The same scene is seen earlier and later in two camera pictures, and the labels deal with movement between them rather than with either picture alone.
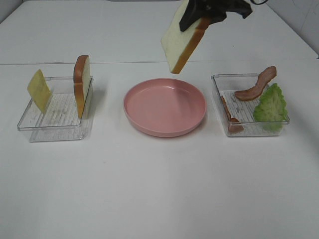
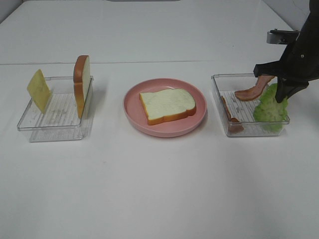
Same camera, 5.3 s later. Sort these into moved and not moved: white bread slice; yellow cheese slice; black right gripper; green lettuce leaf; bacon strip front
Moved: white bread slice; black right gripper
Not moved: green lettuce leaf; yellow cheese slice; bacon strip front
